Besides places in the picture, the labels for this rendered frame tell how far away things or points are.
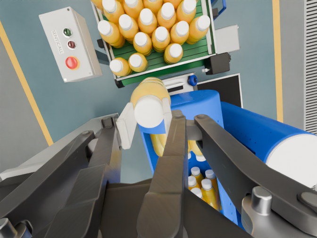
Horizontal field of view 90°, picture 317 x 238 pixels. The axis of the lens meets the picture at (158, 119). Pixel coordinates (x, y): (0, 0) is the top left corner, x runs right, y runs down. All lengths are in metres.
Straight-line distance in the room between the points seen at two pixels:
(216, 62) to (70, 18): 0.50
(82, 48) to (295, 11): 1.92
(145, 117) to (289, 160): 0.76
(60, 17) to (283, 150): 0.93
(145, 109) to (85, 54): 0.41
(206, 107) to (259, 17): 1.58
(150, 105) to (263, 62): 1.79
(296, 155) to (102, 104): 1.54
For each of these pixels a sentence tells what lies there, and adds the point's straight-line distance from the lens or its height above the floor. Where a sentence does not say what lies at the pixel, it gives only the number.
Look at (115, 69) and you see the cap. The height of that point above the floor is 1.08.
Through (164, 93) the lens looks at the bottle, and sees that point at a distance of 0.24.
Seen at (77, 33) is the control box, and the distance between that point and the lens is 0.60.
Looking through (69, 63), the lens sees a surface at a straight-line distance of 0.59.
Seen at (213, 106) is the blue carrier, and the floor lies 1.20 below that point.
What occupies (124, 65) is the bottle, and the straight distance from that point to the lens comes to 0.60.
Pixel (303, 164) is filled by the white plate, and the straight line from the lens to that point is 0.93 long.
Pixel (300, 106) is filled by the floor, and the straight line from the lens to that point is 2.25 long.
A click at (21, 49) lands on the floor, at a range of 2.09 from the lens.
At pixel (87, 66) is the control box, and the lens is 0.58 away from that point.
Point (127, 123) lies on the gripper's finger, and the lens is 0.16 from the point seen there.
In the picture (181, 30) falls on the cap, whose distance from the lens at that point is 0.58.
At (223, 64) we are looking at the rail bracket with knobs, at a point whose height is 1.00.
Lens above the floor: 1.63
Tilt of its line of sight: 75 degrees down
